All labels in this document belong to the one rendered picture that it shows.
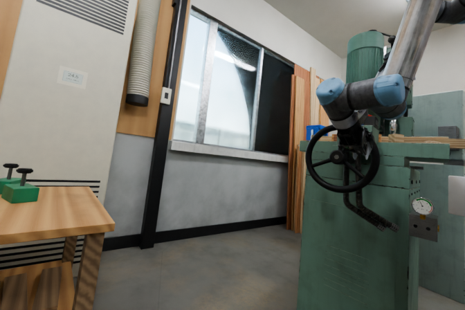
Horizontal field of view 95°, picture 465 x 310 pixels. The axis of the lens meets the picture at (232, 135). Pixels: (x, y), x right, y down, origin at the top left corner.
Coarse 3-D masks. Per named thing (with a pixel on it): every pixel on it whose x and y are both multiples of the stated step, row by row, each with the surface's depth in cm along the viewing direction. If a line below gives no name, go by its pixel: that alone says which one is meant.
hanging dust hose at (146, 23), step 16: (144, 0) 159; (160, 0) 167; (144, 16) 158; (144, 32) 157; (144, 48) 155; (144, 64) 155; (128, 80) 155; (144, 80) 156; (128, 96) 152; (144, 96) 155
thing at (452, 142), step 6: (384, 138) 107; (408, 138) 100; (414, 138) 99; (420, 138) 98; (426, 138) 96; (432, 138) 95; (438, 138) 93; (444, 138) 92; (450, 138) 91; (450, 144) 90; (456, 144) 89; (462, 144) 88
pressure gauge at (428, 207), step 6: (420, 198) 78; (426, 198) 79; (414, 204) 79; (420, 204) 78; (426, 204) 77; (432, 204) 76; (414, 210) 79; (420, 210) 78; (426, 210) 77; (432, 210) 76; (420, 216) 79
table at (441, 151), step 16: (304, 144) 119; (320, 144) 113; (336, 144) 108; (384, 144) 94; (400, 144) 90; (416, 144) 86; (432, 144) 83; (448, 144) 80; (416, 160) 98; (432, 160) 89; (448, 160) 82
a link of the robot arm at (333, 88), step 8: (328, 80) 60; (336, 80) 57; (320, 88) 60; (328, 88) 58; (336, 88) 56; (344, 88) 57; (320, 96) 59; (328, 96) 57; (336, 96) 57; (344, 96) 56; (320, 104) 62; (328, 104) 59; (336, 104) 58; (344, 104) 57; (328, 112) 62; (336, 112) 60; (344, 112) 60; (352, 112) 61; (336, 120) 63
